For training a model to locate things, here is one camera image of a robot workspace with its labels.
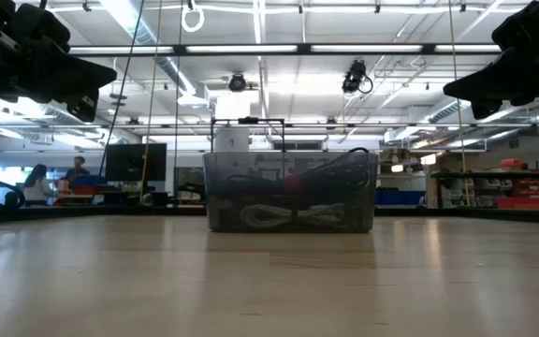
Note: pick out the large black monitor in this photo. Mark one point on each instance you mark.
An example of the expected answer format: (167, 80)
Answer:
(136, 161)

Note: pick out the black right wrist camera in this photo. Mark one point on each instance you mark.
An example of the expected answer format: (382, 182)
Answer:
(517, 25)

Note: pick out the blue storage bins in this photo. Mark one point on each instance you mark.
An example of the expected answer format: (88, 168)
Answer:
(400, 196)

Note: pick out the person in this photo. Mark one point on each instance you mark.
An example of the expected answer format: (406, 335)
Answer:
(77, 168)
(38, 187)

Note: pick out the black background robot arm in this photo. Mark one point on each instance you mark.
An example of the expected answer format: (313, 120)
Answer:
(192, 189)

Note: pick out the black aluminium table frame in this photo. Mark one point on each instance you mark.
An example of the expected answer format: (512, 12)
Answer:
(485, 216)

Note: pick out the black shelf with red bins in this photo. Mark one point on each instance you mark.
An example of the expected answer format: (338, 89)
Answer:
(499, 175)

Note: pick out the black hanging camera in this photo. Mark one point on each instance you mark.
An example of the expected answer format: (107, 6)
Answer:
(354, 77)

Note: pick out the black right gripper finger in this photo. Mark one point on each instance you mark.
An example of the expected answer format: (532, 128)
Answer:
(503, 77)

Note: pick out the black dome ceiling camera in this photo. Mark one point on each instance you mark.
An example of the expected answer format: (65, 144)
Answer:
(237, 83)

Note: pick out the blue plastic crate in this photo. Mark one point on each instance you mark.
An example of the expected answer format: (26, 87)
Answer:
(91, 180)

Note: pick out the black overhead crossbeam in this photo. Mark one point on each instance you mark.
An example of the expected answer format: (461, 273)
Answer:
(303, 48)

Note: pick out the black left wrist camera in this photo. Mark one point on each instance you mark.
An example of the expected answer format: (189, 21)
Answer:
(40, 25)

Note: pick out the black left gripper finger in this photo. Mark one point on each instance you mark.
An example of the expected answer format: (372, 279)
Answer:
(68, 75)

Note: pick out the clear grey plastic bin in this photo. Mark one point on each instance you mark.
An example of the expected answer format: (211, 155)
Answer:
(218, 220)

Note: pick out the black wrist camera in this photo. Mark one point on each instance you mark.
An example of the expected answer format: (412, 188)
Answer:
(40, 25)
(517, 25)

